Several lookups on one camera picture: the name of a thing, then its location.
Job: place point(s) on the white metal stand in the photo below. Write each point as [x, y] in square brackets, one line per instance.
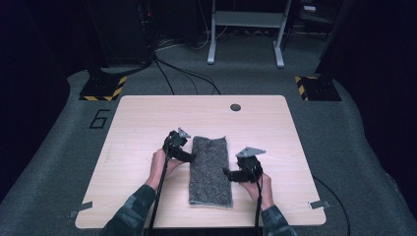
[246, 19]

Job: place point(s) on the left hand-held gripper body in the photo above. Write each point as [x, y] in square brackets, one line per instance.
[173, 142]

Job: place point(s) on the grey cloth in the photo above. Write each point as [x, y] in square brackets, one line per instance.
[209, 173]

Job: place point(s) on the black cabinet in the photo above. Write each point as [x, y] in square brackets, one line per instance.
[121, 29]

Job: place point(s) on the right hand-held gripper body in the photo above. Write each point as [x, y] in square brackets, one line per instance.
[250, 162]

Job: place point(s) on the small white box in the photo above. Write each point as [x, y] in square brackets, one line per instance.
[309, 9]

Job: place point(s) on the dark round table grommet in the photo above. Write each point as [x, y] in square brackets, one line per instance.
[235, 107]

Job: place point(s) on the grey tape strip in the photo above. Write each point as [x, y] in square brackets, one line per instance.
[81, 208]
[319, 204]

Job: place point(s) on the person's right hand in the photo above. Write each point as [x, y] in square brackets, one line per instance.
[260, 193]

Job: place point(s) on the black base plate yellow stripes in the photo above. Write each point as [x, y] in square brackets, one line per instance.
[101, 88]
[319, 88]

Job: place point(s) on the person's left hand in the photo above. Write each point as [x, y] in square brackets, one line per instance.
[162, 170]

